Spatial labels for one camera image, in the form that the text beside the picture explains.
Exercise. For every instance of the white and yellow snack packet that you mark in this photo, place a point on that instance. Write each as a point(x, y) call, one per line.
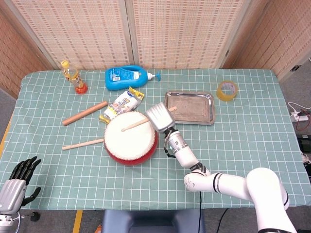
point(124, 102)

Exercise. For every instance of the black box on floor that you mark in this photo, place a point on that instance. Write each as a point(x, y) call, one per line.
point(305, 143)

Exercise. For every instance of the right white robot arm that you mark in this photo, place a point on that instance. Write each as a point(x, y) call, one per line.
point(230, 184)

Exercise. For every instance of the yellow packing tape roll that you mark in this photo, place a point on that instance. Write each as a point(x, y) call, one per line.
point(222, 94)

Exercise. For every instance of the right silver and black robot hand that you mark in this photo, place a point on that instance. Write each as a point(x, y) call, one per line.
point(160, 117)

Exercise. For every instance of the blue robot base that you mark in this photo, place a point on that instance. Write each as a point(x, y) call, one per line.
point(153, 221)

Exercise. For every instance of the black caster wheel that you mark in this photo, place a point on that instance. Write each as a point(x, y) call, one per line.
point(35, 216)

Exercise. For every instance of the square steel tray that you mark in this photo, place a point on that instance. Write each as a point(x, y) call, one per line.
point(194, 109)

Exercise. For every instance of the bamboo folding screen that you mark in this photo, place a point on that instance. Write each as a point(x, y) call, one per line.
point(80, 31)

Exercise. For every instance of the green checked tablecloth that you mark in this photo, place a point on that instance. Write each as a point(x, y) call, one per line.
point(97, 184)

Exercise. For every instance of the left silver and black robot hand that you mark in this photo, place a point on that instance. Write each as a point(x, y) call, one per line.
point(13, 193)

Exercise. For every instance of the orange drink plastic bottle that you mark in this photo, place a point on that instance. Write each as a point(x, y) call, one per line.
point(73, 76)

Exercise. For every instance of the thin wooden drumstick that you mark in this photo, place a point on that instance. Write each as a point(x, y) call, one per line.
point(136, 124)
point(80, 144)

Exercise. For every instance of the red drum with white skin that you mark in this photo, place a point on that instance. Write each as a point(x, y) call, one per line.
point(128, 143)

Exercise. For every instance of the thick wooden rolling pin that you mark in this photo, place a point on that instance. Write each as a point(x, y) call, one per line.
point(85, 113)

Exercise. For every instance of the white power strip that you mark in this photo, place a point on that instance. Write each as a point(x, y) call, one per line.
point(299, 117)

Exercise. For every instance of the blue pump lotion bottle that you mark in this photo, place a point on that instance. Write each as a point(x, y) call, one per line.
point(124, 77)

